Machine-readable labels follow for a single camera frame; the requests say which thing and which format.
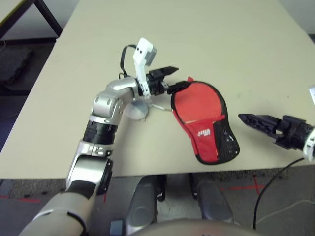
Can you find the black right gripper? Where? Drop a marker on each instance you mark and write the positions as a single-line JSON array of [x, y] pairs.
[[294, 132]]

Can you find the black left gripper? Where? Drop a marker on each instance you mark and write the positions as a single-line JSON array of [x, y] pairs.
[[155, 82]]

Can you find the white plush zipper charm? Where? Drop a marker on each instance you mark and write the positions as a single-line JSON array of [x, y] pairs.
[[137, 110]]

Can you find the red black paddle case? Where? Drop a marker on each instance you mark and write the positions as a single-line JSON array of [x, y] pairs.
[[209, 147]]

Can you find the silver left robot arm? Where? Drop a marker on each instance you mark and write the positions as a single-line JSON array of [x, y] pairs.
[[108, 105]]

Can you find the red floor tape cross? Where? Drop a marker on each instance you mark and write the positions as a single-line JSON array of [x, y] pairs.
[[256, 186]]

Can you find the grey robot right leg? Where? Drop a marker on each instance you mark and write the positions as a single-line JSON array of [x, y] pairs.
[[214, 201]]

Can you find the grey robot leg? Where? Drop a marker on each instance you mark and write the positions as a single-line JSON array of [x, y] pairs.
[[214, 201], [141, 204]]

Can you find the grey robot left leg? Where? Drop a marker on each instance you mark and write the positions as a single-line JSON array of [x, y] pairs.
[[141, 204]]

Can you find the black framed side table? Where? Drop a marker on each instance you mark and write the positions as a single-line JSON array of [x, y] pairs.
[[50, 18]]

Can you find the small dark robot panel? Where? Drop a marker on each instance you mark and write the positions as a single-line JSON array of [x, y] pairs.
[[117, 227]]

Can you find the dark foam floor mat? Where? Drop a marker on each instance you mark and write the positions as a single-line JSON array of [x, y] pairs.
[[12, 64]]

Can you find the grey speckled floor mat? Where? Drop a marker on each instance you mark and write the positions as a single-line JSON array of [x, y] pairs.
[[37, 185]]

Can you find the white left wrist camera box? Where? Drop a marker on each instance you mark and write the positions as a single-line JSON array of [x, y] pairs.
[[141, 56]]

